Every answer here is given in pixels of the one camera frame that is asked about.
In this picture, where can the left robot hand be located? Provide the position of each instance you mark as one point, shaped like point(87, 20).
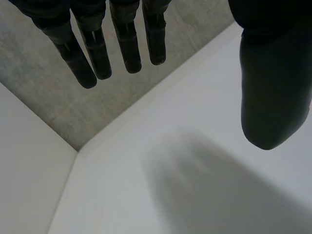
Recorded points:
point(273, 92)

